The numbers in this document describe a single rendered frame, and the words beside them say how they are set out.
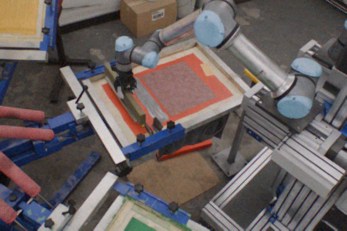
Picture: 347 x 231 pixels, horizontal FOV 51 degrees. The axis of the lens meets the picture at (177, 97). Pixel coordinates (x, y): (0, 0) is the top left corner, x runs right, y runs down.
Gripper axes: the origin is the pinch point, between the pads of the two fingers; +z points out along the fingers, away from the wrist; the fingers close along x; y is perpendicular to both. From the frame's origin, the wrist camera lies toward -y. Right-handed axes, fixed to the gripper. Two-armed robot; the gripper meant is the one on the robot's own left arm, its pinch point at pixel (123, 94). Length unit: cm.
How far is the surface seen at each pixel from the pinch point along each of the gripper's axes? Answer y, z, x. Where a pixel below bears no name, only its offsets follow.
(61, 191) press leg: -23, 100, -39
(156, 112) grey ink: 11.2, 9.5, 12.8
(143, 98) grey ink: -0.6, 9.3, 11.6
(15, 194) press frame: 28, 1, -61
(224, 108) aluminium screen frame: 28, 6, 44
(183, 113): 18.2, 9.8, 24.7
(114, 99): -7.6, 10.0, -2.1
